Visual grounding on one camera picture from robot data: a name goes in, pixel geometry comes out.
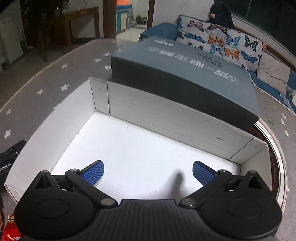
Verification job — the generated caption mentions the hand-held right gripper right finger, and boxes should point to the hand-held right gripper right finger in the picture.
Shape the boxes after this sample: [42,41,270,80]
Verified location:
[180,161,270,208]

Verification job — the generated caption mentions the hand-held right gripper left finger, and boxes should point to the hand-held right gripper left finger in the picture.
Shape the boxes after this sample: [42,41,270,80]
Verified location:
[33,160,118,208]

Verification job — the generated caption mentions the white cardboard box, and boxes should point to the white cardboard box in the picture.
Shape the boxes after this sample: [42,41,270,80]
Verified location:
[4,78,272,204]

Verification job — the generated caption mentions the red snack packet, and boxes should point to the red snack packet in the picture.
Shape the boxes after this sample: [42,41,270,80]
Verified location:
[6,214,22,241]

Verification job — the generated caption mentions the grey box lid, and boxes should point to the grey box lid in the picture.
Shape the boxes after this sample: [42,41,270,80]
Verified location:
[110,36,260,132]

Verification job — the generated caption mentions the grey star-patterned desktop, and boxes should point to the grey star-patterned desktop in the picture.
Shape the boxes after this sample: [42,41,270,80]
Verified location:
[0,38,296,241]

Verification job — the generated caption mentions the round plate with dark rim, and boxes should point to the round plate with dark rim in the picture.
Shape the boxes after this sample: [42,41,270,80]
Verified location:
[248,119,289,208]

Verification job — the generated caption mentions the beige cushion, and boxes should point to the beige cushion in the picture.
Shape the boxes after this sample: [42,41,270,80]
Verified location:
[256,52,291,95]

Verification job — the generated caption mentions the butterfly print cushion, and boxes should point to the butterfly print cushion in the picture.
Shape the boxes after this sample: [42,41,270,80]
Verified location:
[208,28,266,71]
[176,14,226,55]

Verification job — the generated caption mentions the blue sofa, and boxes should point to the blue sofa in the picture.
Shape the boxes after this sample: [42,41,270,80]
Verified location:
[139,22,296,115]

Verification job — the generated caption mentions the blue cabinet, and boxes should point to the blue cabinet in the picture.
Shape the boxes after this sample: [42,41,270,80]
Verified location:
[116,0,134,32]

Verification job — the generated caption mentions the black backpack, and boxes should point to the black backpack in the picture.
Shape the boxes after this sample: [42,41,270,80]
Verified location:
[209,3,235,29]

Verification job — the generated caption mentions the wooden side table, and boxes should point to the wooden side table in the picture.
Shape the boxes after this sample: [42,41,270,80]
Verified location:
[38,6,100,62]

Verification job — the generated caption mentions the dark window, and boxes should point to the dark window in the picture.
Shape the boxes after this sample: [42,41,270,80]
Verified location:
[213,0,296,49]

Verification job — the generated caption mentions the bead string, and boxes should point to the bead string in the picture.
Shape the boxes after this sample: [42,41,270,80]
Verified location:
[242,64,255,87]

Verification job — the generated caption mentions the wooden door frame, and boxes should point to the wooden door frame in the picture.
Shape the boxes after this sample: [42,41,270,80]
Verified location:
[103,0,155,39]

